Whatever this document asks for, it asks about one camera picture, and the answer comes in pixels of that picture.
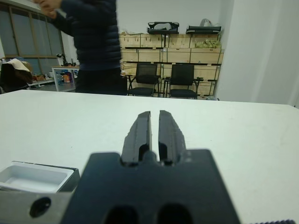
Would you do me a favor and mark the small white desk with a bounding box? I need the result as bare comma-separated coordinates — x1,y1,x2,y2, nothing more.
50,65,79,92

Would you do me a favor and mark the clear plastic bag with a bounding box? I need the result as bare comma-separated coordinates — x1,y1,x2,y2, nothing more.
200,18,220,27

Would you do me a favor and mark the black box with white insert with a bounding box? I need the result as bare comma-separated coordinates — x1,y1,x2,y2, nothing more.
0,160,81,194

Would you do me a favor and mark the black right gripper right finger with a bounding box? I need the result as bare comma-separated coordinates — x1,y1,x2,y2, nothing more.
158,109,187,162

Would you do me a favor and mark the person's bare hand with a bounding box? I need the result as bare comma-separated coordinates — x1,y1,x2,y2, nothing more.
41,0,63,18

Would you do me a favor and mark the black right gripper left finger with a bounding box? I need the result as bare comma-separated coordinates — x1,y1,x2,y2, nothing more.
122,111,152,163

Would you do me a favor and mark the large glass window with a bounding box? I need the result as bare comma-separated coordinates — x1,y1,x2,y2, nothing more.
0,4,65,70

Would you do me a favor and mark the orange and blue bag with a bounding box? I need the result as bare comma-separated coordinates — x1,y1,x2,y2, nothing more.
59,71,73,84

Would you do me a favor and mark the person in dark puffer jacket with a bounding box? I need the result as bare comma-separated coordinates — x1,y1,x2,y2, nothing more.
35,0,128,95

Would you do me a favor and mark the black mesh office chair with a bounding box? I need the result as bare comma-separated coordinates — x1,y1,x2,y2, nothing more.
164,63,201,98
127,62,162,97

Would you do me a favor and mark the chair with draped coat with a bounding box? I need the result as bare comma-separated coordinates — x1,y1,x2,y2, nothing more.
0,58,33,94

